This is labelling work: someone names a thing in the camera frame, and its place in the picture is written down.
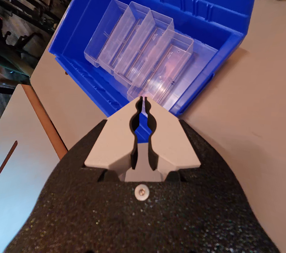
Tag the clear plastic drawer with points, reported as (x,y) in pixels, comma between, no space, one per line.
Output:
(100,34)
(143,41)
(121,34)
(169,63)

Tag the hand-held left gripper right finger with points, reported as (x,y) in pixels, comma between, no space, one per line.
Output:
(174,143)

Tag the blue plastic bin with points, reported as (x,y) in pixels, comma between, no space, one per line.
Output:
(201,18)

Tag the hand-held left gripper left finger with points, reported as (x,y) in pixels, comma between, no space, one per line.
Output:
(111,143)

